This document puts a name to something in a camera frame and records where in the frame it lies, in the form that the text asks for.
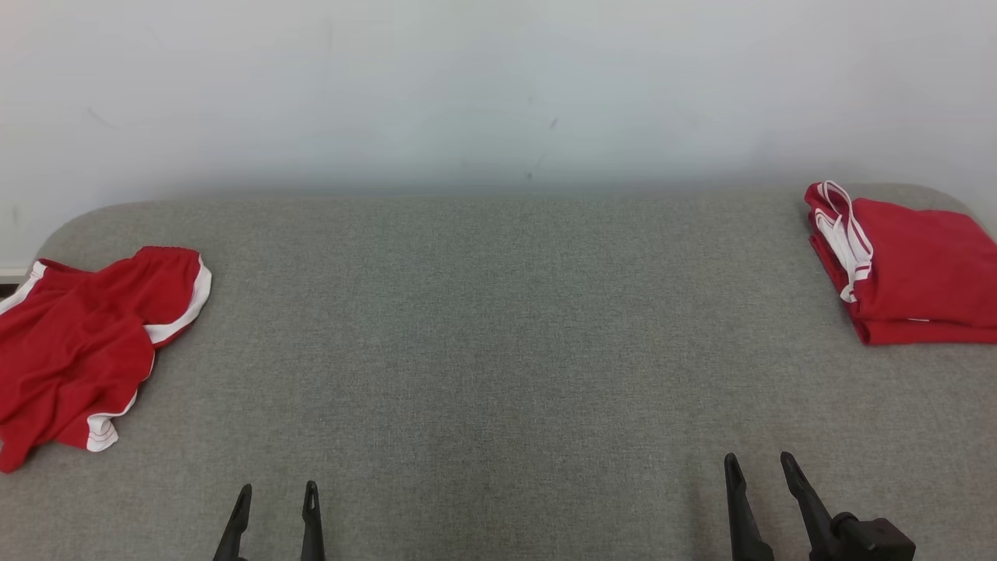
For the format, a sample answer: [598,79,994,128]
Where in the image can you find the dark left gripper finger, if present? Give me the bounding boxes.
[301,481,326,561]
[213,484,253,561]

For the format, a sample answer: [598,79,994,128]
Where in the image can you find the red shorts with white trim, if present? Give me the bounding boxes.
[0,246,213,474]

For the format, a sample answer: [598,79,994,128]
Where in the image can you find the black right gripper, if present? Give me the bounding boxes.
[724,452,916,561]

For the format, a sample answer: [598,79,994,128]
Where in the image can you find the red basketball jersey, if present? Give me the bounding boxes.
[805,181,997,346]

